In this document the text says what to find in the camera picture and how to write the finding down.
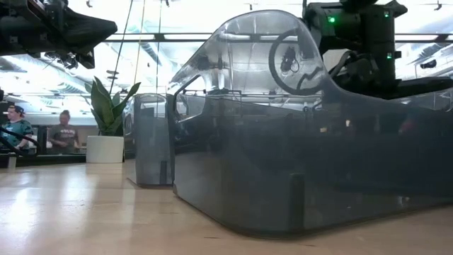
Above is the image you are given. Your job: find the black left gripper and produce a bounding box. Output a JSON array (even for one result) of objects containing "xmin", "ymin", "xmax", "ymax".
[{"xmin": 35, "ymin": 0, "xmax": 119, "ymax": 70}]

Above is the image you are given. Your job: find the smoky transparent plastic bin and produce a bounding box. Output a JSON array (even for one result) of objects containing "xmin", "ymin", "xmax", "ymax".
[
  {"xmin": 123, "ymin": 92, "xmax": 175, "ymax": 188},
  {"xmin": 166, "ymin": 9, "xmax": 453, "ymax": 239}
]

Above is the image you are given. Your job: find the green leafy plant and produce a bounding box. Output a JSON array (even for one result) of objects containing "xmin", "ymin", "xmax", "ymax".
[{"xmin": 84, "ymin": 76, "xmax": 142, "ymax": 137}]

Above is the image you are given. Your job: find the person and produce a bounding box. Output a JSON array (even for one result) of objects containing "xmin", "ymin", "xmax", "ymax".
[
  {"xmin": 0, "ymin": 105, "xmax": 35, "ymax": 154},
  {"xmin": 48, "ymin": 109, "xmax": 81, "ymax": 155}
]

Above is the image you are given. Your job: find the white round plant pot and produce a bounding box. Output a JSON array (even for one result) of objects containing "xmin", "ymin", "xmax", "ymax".
[{"xmin": 86, "ymin": 135, "xmax": 125, "ymax": 164}]

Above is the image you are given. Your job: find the yellow hanging cord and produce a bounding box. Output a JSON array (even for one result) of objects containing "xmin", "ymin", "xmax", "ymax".
[{"xmin": 132, "ymin": 0, "xmax": 147, "ymax": 86}]

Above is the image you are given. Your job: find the black looped cable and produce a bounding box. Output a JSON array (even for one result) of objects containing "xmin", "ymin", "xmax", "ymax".
[{"xmin": 0, "ymin": 126, "xmax": 42, "ymax": 157}]

